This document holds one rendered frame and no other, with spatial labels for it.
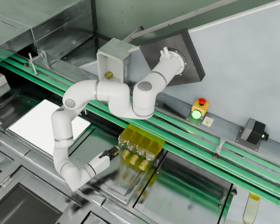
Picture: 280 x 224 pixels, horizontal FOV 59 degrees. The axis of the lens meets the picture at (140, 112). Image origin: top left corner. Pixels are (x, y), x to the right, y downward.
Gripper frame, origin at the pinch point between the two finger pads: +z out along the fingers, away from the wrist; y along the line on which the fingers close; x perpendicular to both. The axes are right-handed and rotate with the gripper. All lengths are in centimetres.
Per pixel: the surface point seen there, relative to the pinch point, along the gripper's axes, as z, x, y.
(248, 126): 47, -44, 24
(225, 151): 34, -43, 14
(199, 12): 93, 23, 40
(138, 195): -2.0, -22.3, -14.6
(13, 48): -3, 100, 14
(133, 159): 3.5, -11.1, 2.1
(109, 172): -5.6, -1.9, -12.5
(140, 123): 20.8, 1.3, 6.4
